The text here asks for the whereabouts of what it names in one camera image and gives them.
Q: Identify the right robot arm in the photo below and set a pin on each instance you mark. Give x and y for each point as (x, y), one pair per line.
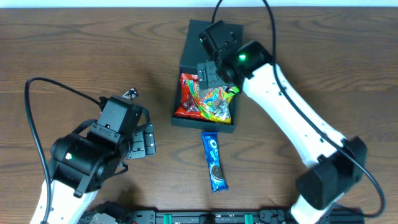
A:
(333, 162)

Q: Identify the yellow Hacks candy bag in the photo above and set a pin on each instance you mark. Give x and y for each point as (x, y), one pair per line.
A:
(222, 114)

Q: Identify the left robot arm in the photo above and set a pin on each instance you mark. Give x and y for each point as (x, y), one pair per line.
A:
(82, 160)

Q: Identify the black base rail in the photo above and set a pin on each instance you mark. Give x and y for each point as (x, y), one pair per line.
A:
(109, 212)

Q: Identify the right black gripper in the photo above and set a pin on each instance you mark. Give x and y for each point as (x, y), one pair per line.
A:
(206, 74)

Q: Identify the blue Oreo cookie pack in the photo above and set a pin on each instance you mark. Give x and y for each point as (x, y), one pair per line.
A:
(211, 148)

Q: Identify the green Haribo gummy bag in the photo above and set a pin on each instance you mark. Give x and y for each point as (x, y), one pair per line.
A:
(207, 100)

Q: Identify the red Hacks candy bag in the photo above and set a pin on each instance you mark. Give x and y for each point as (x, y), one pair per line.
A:
(188, 108)

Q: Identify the dark green open box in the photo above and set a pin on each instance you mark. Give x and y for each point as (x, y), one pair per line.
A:
(194, 53)

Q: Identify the black Mars bar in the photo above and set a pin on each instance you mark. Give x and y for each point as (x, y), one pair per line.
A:
(131, 94)

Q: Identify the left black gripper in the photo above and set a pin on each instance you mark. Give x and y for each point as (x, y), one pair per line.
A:
(144, 144)

